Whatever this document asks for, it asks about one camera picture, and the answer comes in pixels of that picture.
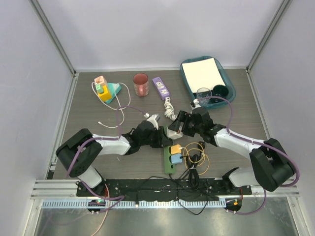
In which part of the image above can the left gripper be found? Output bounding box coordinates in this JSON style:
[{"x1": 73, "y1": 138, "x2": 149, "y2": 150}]
[{"x1": 140, "y1": 126, "x2": 172, "y2": 148}]

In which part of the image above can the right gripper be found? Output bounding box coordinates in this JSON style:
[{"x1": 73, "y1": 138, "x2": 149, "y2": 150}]
[{"x1": 168, "y1": 111, "x2": 203, "y2": 138}]

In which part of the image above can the white cube adapter plug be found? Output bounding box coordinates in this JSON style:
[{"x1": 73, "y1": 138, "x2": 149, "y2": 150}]
[{"x1": 166, "y1": 125, "x2": 183, "y2": 140}]

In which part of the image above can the yellow charger plug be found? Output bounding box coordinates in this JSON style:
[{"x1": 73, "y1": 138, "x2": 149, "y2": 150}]
[{"x1": 169, "y1": 145, "x2": 182, "y2": 155}]

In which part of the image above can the blue charger plug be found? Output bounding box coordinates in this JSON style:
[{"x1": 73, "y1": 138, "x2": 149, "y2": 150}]
[{"x1": 170, "y1": 153, "x2": 183, "y2": 165}]

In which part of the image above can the green power strip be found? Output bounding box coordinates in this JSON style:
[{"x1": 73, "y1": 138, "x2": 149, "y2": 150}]
[{"x1": 163, "y1": 146, "x2": 177, "y2": 175}]

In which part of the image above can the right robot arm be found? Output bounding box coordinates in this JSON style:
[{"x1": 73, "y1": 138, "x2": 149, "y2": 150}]
[{"x1": 167, "y1": 107, "x2": 300, "y2": 194}]

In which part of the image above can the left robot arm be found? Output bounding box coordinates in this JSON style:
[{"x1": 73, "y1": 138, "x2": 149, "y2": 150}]
[{"x1": 56, "y1": 118, "x2": 173, "y2": 197}]

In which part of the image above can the black round plug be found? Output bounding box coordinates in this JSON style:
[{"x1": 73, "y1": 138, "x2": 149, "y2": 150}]
[{"x1": 197, "y1": 141, "x2": 206, "y2": 150}]

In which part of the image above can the purple power strip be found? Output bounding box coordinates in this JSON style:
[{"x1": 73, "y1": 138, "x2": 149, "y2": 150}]
[{"x1": 152, "y1": 77, "x2": 170, "y2": 100}]

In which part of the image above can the clear plastic cup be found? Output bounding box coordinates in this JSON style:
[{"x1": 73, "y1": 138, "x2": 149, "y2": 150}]
[{"x1": 196, "y1": 87, "x2": 212, "y2": 106}]

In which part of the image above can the teal plastic tray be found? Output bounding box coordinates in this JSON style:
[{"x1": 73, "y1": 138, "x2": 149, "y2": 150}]
[{"x1": 180, "y1": 56, "x2": 236, "y2": 102}]

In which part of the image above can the dark green cup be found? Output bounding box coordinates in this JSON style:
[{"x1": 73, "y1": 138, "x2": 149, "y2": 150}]
[{"x1": 213, "y1": 85, "x2": 229, "y2": 98}]

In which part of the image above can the white paper sheet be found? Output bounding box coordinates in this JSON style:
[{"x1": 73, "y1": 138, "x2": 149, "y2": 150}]
[{"x1": 182, "y1": 58, "x2": 225, "y2": 93}]

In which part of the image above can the pink mug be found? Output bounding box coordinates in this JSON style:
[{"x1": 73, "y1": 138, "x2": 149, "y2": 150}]
[{"x1": 133, "y1": 73, "x2": 149, "y2": 97}]

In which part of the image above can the black mounting plate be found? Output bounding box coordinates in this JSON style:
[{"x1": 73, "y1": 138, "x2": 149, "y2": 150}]
[{"x1": 76, "y1": 178, "x2": 253, "y2": 198}]

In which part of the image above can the teal triangular base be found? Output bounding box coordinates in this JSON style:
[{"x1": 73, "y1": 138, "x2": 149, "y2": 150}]
[{"x1": 105, "y1": 83, "x2": 121, "y2": 104}]

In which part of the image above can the white coiled cord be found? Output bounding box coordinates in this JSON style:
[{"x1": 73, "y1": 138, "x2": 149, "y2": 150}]
[{"x1": 163, "y1": 96, "x2": 178, "y2": 121}]

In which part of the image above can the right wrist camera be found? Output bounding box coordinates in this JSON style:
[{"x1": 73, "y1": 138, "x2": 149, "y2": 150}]
[{"x1": 190, "y1": 99, "x2": 201, "y2": 110}]

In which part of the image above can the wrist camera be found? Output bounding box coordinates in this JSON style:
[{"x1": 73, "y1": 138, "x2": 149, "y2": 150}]
[
  {"x1": 147, "y1": 114, "x2": 160, "y2": 129},
  {"x1": 190, "y1": 99, "x2": 201, "y2": 110}
]

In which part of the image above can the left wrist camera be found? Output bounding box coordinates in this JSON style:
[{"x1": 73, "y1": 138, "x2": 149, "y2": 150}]
[{"x1": 147, "y1": 114, "x2": 160, "y2": 129}]

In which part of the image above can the yellow coiled cable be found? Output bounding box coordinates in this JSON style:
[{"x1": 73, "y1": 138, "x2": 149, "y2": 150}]
[{"x1": 183, "y1": 142, "x2": 210, "y2": 176}]

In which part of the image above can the black bundled cable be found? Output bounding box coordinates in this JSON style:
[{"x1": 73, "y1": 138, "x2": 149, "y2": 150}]
[{"x1": 169, "y1": 147, "x2": 207, "y2": 190}]

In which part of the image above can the white thin cable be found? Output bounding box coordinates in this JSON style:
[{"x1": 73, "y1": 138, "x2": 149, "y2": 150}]
[{"x1": 91, "y1": 82, "x2": 131, "y2": 128}]

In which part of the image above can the slotted cable duct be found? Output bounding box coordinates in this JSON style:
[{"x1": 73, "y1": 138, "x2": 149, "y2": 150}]
[{"x1": 41, "y1": 198, "x2": 226, "y2": 209}]

